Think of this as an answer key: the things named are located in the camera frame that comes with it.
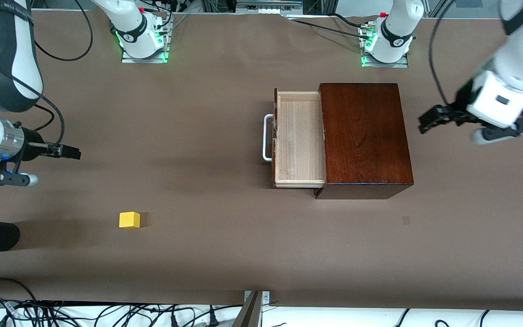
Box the light wood drawer white handle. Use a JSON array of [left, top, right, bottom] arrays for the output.
[[261, 89, 327, 188]]

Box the silver pole bracket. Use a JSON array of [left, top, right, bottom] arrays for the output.
[[244, 291, 271, 306]]

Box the long black base cable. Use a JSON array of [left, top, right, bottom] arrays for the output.
[[286, 16, 367, 40]]

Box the short black base cable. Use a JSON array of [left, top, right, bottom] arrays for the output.
[[331, 12, 365, 29]]

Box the yellow block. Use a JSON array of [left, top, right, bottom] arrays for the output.
[[119, 212, 141, 229]]

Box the dark grey metal pole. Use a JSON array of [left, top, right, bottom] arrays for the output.
[[232, 291, 263, 327]]

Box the dark brown wooden cabinet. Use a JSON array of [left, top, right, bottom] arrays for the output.
[[315, 83, 414, 200]]

